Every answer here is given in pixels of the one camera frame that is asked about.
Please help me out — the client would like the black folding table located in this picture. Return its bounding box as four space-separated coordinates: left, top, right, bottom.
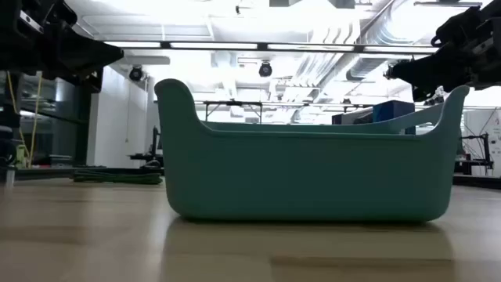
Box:
202 99 264 125

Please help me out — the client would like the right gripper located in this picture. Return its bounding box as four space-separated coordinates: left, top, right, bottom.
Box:
385 0 501 103

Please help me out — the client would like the teal plastic bin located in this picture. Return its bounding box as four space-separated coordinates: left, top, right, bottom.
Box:
153 78 470 224

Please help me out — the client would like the neighbouring robot station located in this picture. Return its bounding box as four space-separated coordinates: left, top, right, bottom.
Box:
454 132 495 176

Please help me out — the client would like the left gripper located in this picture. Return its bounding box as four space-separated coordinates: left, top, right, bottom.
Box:
0 0 124 93

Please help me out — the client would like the blue DualShock controller box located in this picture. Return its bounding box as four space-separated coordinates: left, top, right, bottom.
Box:
371 99 416 136

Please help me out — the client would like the long ceiling light bar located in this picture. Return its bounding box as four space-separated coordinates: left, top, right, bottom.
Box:
103 40 439 55

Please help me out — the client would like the yellow extension cord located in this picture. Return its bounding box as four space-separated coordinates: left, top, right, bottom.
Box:
5 70 43 169

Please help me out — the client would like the silver ventilation duct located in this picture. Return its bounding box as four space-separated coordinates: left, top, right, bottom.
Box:
346 57 397 82

